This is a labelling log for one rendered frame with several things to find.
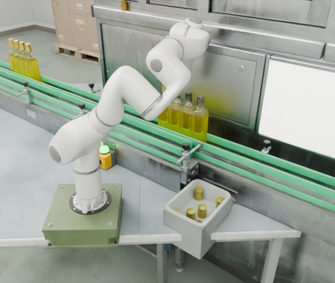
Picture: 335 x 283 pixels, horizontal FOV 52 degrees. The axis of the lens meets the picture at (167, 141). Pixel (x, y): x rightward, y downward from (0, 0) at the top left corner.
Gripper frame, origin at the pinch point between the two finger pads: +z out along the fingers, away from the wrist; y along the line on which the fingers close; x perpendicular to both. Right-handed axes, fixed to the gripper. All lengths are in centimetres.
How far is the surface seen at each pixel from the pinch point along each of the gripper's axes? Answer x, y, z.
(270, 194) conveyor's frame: 54, 6, 16
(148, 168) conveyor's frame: 5.1, 15.3, 34.3
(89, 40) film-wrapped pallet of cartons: -295, -239, 165
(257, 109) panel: 31.8, -12.3, -2.5
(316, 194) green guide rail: 67, 4, 6
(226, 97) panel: 17.4, -12.7, 0.1
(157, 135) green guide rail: 0.0, 5.8, 23.5
